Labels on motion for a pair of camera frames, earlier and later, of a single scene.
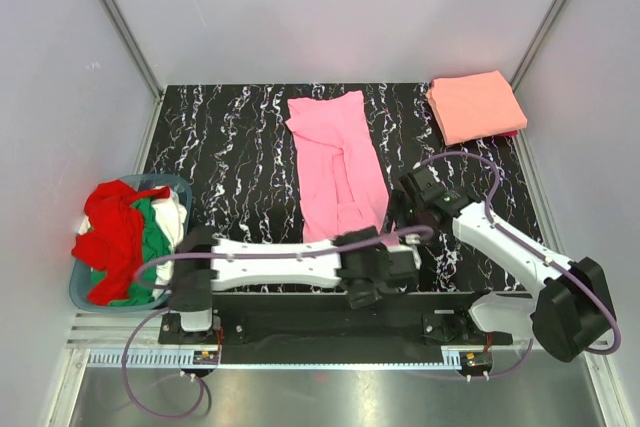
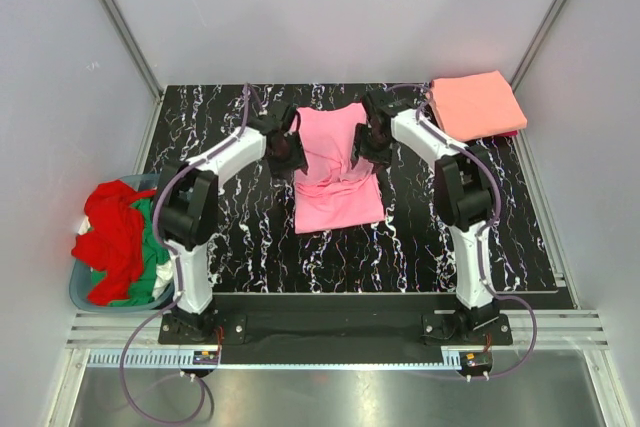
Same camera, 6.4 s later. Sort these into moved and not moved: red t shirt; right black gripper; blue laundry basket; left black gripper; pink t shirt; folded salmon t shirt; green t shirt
Moved: pink t shirt; left black gripper; right black gripper
Not moved: green t shirt; folded salmon t shirt; red t shirt; blue laundry basket
